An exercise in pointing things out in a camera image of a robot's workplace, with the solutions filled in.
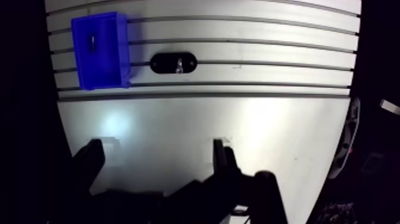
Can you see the steel bolt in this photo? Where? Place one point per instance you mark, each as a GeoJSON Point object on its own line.
{"type": "Point", "coordinates": [92, 42]}

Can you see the blue bin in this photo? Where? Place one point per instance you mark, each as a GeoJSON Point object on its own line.
{"type": "Point", "coordinates": [103, 53]}

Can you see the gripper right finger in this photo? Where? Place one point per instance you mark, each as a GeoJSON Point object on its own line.
{"type": "Point", "coordinates": [228, 175]}

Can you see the black oval holder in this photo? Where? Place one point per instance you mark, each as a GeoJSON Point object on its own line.
{"type": "Point", "coordinates": [162, 63]}

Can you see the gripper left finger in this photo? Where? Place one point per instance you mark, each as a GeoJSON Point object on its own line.
{"type": "Point", "coordinates": [90, 162]}

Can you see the pale holed strip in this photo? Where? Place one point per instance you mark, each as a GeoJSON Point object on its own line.
{"type": "Point", "coordinates": [348, 137]}

